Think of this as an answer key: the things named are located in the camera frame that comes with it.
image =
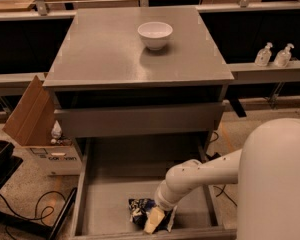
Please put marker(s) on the black equipment stand left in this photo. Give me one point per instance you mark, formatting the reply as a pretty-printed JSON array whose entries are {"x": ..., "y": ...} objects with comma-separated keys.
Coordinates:
[{"x": 24, "y": 203}]

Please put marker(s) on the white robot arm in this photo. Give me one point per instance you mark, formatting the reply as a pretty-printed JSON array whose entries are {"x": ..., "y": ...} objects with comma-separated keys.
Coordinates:
[{"x": 267, "y": 172}]

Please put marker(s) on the black power adapter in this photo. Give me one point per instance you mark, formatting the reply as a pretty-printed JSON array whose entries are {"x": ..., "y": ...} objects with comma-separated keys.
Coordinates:
[{"x": 214, "y": 156}]

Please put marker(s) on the grey metal rail shelf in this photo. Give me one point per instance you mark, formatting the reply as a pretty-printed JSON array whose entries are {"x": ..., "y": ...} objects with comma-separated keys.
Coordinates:
[{"x": 256, "y": 72}]

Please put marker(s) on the open cardboard box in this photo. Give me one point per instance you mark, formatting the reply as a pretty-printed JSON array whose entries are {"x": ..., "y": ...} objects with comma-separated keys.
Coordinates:
[{"x": 30, "y": 125}]

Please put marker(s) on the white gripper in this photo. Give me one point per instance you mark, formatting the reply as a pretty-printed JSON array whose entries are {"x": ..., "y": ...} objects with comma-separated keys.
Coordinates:
[{"x": 165, "y": 202}]

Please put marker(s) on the open grey middle drawer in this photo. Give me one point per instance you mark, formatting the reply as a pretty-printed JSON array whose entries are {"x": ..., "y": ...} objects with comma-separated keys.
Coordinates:
[{"x": 117, "y": 169}]

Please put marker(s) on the grey drawer cabinet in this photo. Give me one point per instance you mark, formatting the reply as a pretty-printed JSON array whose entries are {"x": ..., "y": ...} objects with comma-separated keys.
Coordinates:
[{"x": 145, "y": 88}]

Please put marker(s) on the closed grey upper drawer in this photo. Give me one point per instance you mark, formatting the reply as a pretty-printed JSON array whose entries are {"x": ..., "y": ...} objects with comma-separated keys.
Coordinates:
[{"x": 140, "y": 120}]

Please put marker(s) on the white bottle in box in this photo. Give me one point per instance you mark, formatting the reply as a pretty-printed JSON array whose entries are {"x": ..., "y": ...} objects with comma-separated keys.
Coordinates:
[{"x": 56, "y": 131}]

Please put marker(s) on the white ceramic bowl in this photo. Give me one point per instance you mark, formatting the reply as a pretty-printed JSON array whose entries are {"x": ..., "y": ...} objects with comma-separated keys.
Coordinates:
[{"x": 155, "y": 35}]

